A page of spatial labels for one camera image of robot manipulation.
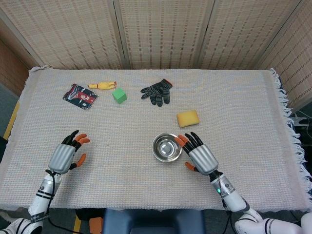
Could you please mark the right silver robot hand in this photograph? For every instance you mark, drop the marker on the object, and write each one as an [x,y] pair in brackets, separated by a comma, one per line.
[203,159]

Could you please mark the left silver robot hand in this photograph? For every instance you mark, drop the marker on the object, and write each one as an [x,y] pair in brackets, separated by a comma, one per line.
[62,157]

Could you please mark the black grey work glove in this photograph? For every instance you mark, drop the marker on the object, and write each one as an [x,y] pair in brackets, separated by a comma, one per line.
[158,91]

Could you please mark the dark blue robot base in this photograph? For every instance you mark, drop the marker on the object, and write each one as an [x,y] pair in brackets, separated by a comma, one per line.
[153,223]

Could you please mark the stainless steel bowl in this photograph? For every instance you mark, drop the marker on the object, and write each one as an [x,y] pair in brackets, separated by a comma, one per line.
[167,149]

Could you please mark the grey equipment beside table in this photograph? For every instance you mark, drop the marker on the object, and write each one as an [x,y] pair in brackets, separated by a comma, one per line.
[301,120]

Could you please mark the grey waffle-weave tablecloth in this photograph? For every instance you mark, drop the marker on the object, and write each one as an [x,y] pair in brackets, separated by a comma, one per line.
[136,175]

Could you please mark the green cube block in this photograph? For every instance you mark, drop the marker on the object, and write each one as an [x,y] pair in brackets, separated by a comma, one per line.
[119,96]

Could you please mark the black and red packet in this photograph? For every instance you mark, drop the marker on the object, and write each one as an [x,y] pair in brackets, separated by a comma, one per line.
[81,97]

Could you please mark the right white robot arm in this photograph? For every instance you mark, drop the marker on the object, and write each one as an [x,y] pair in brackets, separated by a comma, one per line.
[232,195]

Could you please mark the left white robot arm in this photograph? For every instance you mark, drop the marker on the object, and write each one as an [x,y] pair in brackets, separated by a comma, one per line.
[40,197]

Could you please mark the yellow rubber chicken toy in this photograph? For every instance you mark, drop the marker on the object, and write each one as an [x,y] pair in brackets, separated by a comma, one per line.
[101,85]

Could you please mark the yellow sponge with green pad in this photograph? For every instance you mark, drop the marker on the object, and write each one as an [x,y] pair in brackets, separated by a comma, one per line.
[188,119]

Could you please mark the woven bamboo screen panel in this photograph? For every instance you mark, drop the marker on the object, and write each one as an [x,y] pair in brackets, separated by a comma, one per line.
[68,31]
[11,65]
[165,31]
[295,68]
[243,31]

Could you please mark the orange block under table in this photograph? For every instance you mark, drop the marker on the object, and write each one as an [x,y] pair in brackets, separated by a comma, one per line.
[96,223]

